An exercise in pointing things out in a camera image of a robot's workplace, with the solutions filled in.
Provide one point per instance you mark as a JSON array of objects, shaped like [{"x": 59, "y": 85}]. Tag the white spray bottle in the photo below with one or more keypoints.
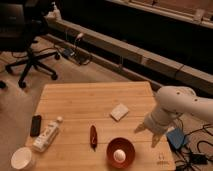
[{"x": 55, "y": 13}]

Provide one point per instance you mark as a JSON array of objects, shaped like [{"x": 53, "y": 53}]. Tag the white cup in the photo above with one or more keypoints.
[{"x": 22, "y": 159}]

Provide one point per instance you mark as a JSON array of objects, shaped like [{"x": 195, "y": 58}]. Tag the blue power strip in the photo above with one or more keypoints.
[{"x": 66, "y": 53}]

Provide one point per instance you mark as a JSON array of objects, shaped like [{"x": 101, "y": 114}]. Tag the black phone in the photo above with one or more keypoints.
[{"x": 35, "y": 126}]

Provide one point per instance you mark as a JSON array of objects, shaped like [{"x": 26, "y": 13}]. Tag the white egg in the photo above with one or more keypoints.
[{"x": 119, "y": 156}]

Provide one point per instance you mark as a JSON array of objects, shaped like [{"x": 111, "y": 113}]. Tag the white plastic bottle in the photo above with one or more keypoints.
[{"x": 42, "y": 142}]

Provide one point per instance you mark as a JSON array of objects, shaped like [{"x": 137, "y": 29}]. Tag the white sponge block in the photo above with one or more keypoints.
[{"x": 119, "y": 111}]

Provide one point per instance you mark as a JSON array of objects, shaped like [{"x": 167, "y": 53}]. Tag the blue box on floor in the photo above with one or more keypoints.
[{"x": 177, "y": 138}]

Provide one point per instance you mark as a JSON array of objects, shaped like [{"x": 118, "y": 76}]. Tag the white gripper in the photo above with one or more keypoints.
[{"x": 158, "y": 122}]

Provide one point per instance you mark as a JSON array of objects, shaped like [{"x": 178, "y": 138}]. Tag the red ceramic bowl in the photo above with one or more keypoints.
[{"x": 125, "y": 145}]

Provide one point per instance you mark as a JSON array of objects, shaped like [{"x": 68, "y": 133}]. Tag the black office chair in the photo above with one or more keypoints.
[{"x": 21, "y": 21}]

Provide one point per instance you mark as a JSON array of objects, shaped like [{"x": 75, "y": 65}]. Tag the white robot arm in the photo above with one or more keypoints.
[{"x": 171, "y": 103}]

